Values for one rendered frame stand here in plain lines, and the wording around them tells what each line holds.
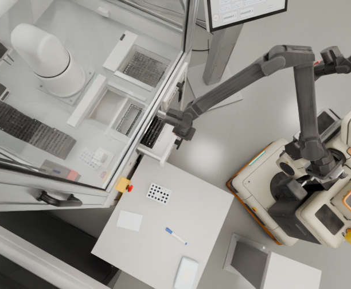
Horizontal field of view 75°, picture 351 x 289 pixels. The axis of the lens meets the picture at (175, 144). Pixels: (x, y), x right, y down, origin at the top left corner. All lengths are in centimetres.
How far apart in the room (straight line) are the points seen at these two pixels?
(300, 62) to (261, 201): 132
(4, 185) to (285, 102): 243
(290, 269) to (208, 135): 128
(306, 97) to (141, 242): 104
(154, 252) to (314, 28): 286
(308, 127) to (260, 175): 107
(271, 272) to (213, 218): 41
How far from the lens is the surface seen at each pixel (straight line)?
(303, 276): 156
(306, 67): 85
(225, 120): 231
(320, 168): 108
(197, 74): 244
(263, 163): 200
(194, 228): 135
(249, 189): 193
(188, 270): 133
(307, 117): 94
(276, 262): 149
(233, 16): 158
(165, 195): 130
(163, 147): 130
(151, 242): 135
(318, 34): 324
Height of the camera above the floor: 209
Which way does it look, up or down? 75 degrees down
